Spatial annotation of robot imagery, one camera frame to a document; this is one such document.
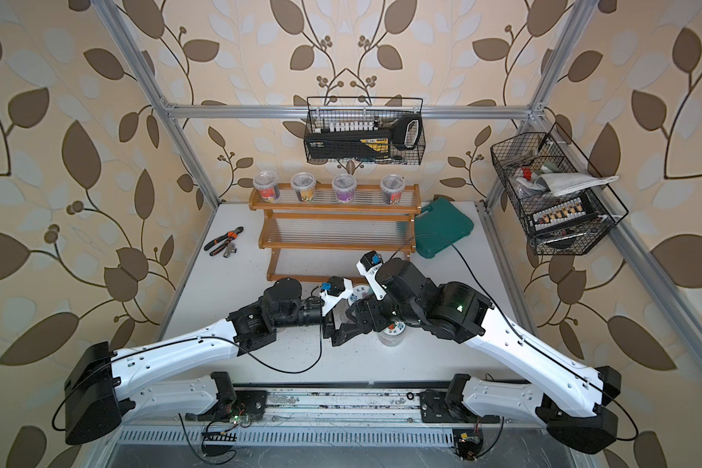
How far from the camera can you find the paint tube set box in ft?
2.15

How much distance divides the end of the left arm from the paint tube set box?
1.65 feet

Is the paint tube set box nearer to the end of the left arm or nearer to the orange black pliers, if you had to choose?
the end of the left arm

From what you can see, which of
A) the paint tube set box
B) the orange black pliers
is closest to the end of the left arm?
the paint tube set box

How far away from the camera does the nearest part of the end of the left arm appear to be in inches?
21.8
